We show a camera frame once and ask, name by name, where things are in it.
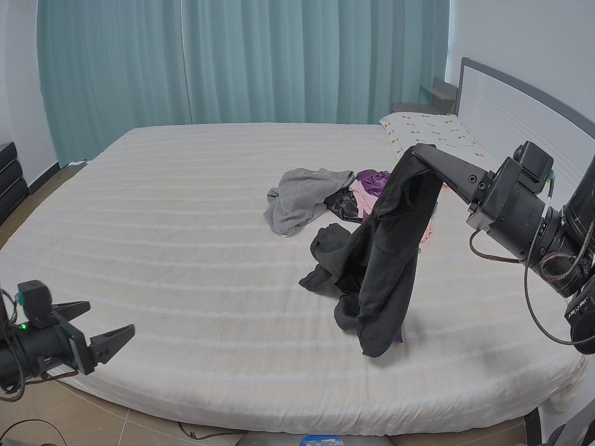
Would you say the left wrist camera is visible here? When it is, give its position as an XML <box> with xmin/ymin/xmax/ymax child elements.
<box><xmin>17</xmin><ymin>280</ymin><xmax>52</xmax><ymax>331</ymax></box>

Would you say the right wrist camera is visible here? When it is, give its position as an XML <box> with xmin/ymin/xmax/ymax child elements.
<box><xmin>511</xmin><ymin>141</ymin><xmax>555</xmax><ymax>197</ymax></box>

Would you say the grey garment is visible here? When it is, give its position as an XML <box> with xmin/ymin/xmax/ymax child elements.
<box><xmin>263</xmin><ymin>167</ymin><xmax>357</xmax><ymax>238</ymax></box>

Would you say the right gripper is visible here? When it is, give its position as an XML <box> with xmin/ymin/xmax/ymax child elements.
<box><xmin>411</xmin><ymin>143</ymin><xmax>564</xmax><ymax>263</ymax></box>

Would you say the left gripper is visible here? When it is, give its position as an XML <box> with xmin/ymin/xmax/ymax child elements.
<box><xmin>13</xmin><ymin>300</ymin><xmax>136</xmax><ymax>377</ymax></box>

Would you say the grey bedside table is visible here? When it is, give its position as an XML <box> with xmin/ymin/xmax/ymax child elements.
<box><xmin>392</xmin><ymin>76</ymin><xmax>459</xmax><ymax>116</ymax></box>

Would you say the pile of clothes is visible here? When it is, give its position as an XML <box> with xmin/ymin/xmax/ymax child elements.
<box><xmin>324</xmin><ymin>169</ymin><xmax>439</xmax><ymax>251</ymax></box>

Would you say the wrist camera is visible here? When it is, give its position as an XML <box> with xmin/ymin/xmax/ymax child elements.
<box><xmin>17</xmin><ymin>280</ymin><xmax>52</xmax><ymax>331</ymax></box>
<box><xmin>511</xmin><ymin>141</ymin><xmax>555</xmax><ymax>197</ymax></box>

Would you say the black cable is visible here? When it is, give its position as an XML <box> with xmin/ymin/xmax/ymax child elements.
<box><xmin>524</xmin><ymin>212</ymin><xmax>578</xmax><ymax>345</ymax></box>
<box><xmin>178</xmin><ymin>421</ymin><xmax>248</xmax><ymax>441</ymax></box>
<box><xmin>469</xmin><ymin>229</ymin><xmax>531</xmax><ymax>264</ymax></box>

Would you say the bed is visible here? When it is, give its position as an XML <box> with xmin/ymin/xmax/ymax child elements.
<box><xmin>0</xmin><ymin>56</ymin><xmax>595</xmax><ymax>436</ymax></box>

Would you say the black garment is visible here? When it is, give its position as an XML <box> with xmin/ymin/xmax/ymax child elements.
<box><xmin>297</xmin><ymin>149</ymin><xmax>443</xmax><ymax>359</ymax></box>

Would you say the blue-green curtain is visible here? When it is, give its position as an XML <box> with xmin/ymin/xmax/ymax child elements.
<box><xmin>37</xmin><ymin>0</ymin><xmax>191</xmax><ymax>168</ymax></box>
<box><xmin>180</xmin><ymin>0</ymin><xmax>452</xmax><ymax>125</ymax></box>

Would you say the black chest of drawers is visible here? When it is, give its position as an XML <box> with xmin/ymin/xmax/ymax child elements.
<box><xmin>0</xmin><ymin>141</ymin><xmax>31</xmax><ymax>226</ymax></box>

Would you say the white printed pillow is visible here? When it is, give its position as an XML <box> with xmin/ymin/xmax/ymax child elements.
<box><xmin>379</xmin><ymin>112</ymin><xmax>499</xmax><ymax>172</ymax></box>

